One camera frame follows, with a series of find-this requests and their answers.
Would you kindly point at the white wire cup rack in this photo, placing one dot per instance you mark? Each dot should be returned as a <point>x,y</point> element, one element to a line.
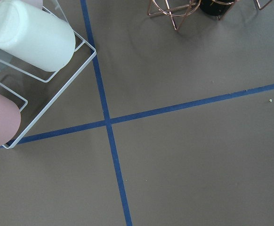
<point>35,90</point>

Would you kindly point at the dark green wine bottle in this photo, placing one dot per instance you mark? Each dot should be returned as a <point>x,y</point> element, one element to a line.
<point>215,7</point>

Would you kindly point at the white cup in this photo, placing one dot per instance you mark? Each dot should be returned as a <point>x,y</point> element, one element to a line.
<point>35,36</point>

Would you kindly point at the copper wire bottle rack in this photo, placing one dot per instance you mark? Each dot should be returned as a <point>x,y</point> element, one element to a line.
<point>178,14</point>

